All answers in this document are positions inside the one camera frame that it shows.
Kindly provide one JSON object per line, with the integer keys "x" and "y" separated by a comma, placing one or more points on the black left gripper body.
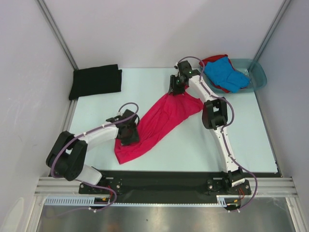
{"x": 132, "y": 136}

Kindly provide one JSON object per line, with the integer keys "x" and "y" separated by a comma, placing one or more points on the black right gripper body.
{"x": 176, "y": 84}

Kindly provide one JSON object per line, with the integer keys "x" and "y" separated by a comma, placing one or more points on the pink t shirt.
{"x": 167, "y": 113}

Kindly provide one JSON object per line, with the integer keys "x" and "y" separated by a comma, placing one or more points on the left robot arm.
{"x": 67, "y": 157}

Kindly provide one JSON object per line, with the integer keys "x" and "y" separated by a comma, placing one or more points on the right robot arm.
{"x": 214, "y": 118}

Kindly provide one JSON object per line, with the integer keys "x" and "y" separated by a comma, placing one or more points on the red t shirt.
{"x": 213, "y": 59}

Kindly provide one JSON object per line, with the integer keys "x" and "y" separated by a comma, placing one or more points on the blue t shirt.
{"x": 223, "y": 74}

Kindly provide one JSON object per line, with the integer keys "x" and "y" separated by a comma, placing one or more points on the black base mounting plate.
{"x": 162, "y": 187}

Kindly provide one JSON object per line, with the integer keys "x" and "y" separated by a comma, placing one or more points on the folded black t shirt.
{"x": 96, "y": 80}

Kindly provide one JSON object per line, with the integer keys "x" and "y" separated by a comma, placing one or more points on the teal plastic basin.
{"x": 251, "y": 69}

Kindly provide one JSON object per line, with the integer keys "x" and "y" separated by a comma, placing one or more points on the right aluminium corner post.
{"x": 274, "y": 25}

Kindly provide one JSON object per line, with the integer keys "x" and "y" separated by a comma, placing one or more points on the aluminium corner post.
{"x": 56, "y": 32}
{"x": 274, "y": 25}

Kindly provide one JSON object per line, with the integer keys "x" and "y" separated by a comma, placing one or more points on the aluminium front rail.
{"x": 280, "y": 188}

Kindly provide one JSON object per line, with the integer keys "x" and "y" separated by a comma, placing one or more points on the left aluminium corner post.
{"x": 56, "y": 32}

